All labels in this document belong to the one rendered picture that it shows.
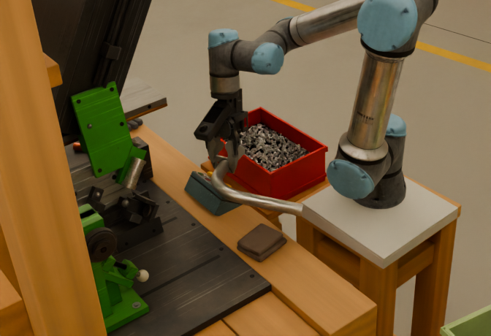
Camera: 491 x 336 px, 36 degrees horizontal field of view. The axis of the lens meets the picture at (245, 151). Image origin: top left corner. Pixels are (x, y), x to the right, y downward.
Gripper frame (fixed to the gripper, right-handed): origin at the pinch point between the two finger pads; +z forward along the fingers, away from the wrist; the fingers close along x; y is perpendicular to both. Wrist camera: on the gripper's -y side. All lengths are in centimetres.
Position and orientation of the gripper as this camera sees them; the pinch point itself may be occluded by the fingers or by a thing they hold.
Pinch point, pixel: (222, 166)
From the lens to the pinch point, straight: 194.3
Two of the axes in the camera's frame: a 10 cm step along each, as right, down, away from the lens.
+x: -8.2, -1.8, 5.4
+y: 5.7, -3.0, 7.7
